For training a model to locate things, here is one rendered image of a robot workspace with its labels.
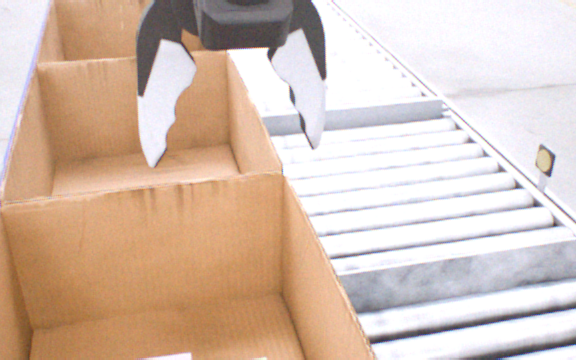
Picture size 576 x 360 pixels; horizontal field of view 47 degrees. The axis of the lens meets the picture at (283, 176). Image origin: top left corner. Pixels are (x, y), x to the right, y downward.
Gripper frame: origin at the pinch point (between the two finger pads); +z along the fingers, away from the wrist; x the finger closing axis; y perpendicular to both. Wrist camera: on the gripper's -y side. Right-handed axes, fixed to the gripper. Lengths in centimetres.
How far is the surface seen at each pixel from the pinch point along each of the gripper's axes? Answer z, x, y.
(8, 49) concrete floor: 118, 84, 392
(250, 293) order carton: 28.7, -3.8, 19.1
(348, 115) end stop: 41, -40, 89
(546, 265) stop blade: 42, -52, 30
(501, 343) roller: 44, -39, 19
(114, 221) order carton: 16.6, 10.1, 19.3
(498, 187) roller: 44, -60, 57
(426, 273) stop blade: 39, -32, 30
